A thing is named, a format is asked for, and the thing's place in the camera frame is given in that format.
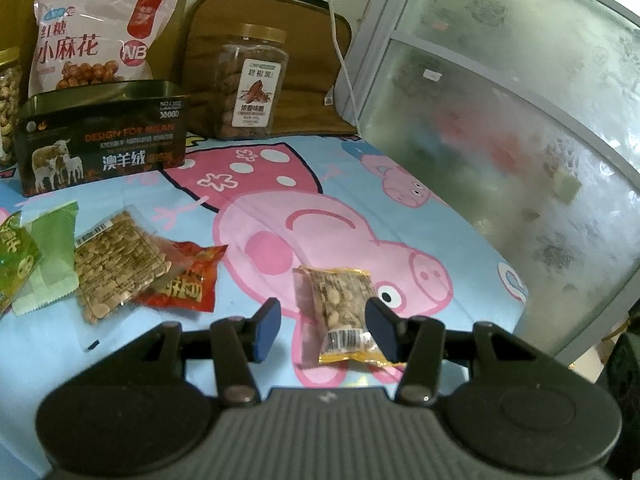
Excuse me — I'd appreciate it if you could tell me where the light green snack packet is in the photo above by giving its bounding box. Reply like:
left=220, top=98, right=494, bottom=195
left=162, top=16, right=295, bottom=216
left=11, top=200, right=81, bottom=317

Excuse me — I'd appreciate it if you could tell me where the dark bulky object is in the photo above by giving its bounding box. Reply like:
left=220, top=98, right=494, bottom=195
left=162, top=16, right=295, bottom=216
left=597, top=300, right=640, bottom=461

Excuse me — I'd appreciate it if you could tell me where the clear nut brittle packet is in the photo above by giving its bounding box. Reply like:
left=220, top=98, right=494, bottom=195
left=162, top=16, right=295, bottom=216
left=74, top=205, right=173, bottom=326

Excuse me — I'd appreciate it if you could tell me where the white cable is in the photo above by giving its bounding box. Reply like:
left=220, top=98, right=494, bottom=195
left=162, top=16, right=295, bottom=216
left=318, top=0, right=363, bottom=137

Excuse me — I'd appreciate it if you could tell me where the red snack packet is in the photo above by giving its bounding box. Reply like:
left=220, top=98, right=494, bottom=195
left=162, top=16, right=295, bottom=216
left=132, top=241, right=230, bottom=313

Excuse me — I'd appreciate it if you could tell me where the pink snack bag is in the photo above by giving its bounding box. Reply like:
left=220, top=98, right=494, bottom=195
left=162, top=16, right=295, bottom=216
left=28, top=0, right=181, bottom=98

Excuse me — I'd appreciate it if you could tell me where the green yellow snack packet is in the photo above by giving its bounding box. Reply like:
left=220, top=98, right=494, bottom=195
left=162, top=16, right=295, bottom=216
left=0, top=212, right=43, bottom=313

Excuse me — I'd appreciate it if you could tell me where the pecan jar with gold lid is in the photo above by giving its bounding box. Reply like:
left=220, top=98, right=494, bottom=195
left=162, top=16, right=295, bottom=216
left=213, top=23, right=289, bottom=141

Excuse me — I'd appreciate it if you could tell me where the cashew jar with gold lid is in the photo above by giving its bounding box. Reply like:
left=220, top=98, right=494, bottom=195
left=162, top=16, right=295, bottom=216
left=0, top=47, right=23, bottom=168

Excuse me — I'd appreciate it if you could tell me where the cartoon pig printed blanket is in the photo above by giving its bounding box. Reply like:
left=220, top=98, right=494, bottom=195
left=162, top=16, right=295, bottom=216
left=0, top=132, right=531, bottom=461

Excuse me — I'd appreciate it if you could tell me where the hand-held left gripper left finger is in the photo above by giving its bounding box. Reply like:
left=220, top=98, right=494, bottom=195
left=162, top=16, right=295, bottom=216
left=117, top=298, right=282, bottom=407

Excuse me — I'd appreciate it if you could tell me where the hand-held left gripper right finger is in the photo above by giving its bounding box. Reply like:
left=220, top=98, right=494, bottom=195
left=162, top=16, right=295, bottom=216
left=364, top=298, right=538, bottom=407

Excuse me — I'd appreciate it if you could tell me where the yellow peanut snack packet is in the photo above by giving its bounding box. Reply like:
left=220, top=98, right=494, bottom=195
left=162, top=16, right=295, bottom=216
left=292, top=265, right=408, bottom=368

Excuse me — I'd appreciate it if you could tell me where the dark tin box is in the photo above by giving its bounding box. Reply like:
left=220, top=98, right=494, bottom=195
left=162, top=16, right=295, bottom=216
left=13, top=80, right=191, bottom=197

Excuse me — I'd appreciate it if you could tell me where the brown cushion pad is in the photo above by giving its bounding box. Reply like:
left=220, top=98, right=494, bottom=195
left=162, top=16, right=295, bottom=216
left=179, top=0, right=360, bottom=137

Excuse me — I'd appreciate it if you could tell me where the frosted glass door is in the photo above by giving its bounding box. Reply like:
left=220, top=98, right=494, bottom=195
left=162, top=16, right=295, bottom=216
left=334, top=0, right=640, bottom=368

